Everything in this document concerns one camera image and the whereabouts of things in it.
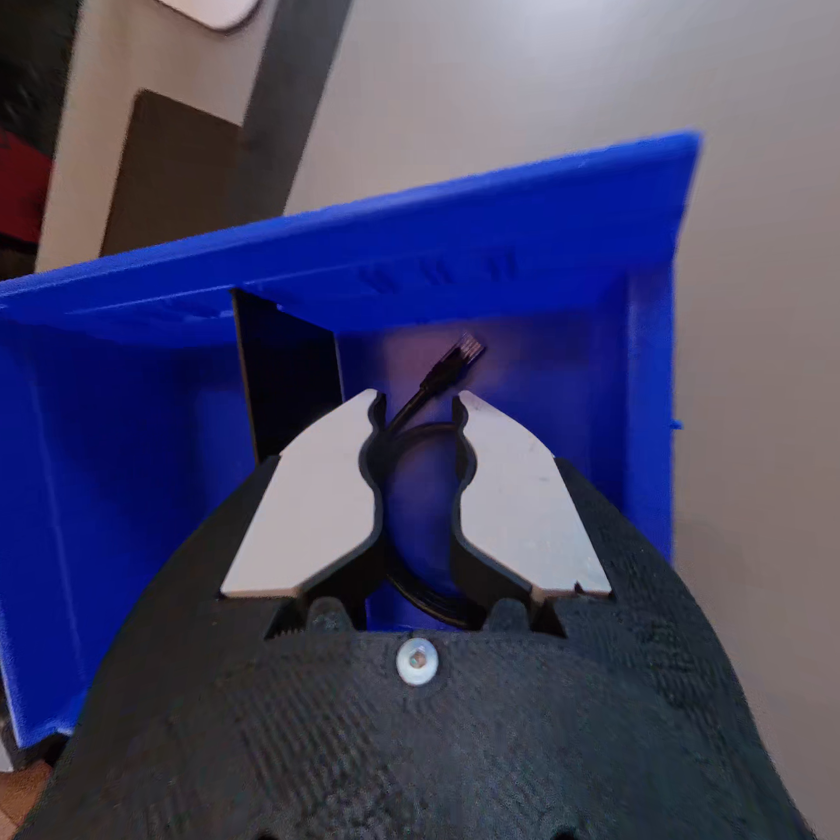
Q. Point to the black bin divider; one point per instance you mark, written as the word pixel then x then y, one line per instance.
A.
pixel 289 380

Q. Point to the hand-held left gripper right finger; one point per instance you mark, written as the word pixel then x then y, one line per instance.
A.
pixel 525 512

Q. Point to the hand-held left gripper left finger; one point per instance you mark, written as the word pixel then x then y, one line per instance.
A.
pixel 302 512

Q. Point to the blue plastic bin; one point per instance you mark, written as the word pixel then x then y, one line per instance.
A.
pixel 131 492

